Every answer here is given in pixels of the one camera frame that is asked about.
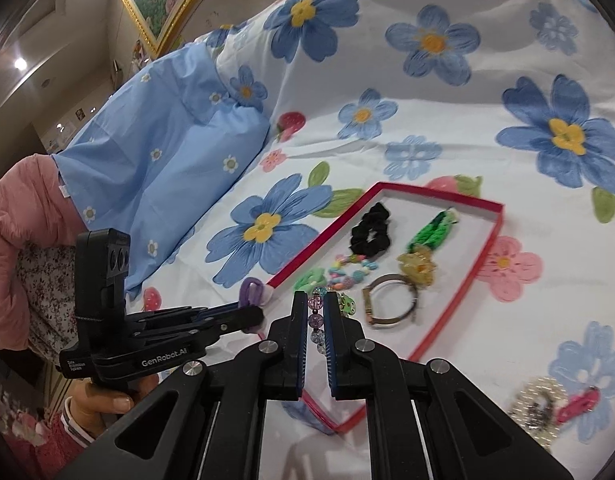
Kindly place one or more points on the person's left hand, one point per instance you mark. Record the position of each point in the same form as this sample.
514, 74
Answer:
87, 403

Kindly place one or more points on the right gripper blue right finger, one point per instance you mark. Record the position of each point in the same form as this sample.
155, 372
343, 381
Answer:
332, 335

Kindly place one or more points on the green braided keychain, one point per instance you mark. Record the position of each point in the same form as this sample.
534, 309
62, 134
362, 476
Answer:
435, 232

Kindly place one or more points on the black scrunchie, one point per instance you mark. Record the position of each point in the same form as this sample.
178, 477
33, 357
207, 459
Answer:
370, 238

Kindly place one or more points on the light blue pillow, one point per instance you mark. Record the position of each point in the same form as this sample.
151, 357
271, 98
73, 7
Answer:
162, 151

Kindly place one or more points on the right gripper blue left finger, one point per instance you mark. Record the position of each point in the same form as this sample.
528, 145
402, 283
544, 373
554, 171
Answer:
298, 339

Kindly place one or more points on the yellow hair claw clip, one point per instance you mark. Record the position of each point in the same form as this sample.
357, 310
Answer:
418, 266

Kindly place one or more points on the pink hair clip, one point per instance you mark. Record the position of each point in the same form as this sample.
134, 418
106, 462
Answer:
578, 405

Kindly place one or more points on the red jewelry tray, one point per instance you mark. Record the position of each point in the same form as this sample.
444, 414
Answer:
418, 317

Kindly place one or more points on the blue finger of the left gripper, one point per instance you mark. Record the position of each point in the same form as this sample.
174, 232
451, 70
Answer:
178, 318
204, 325

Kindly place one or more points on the rose gold wristwatch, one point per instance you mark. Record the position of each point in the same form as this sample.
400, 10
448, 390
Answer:
390, 300

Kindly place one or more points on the floral white bed sheet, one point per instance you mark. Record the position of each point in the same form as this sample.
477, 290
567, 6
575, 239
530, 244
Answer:
511, 101

